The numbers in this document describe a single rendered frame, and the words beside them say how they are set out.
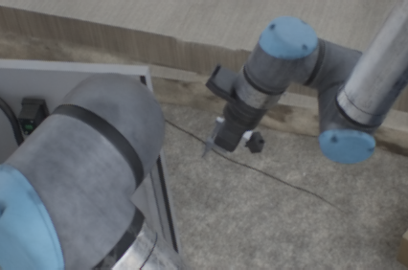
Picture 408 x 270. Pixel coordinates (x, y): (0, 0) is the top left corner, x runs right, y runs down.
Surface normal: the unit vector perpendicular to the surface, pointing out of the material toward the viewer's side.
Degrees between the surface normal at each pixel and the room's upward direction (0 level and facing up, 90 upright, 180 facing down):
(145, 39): 90
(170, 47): 91
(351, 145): 95
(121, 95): 30
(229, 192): 0
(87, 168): 41
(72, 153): 22
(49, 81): 90
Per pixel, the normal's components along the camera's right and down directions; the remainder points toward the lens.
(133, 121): 0.65, -0.41
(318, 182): -0.08, -0.66
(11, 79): -0.16, 0.75
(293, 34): 0.25, -0.62
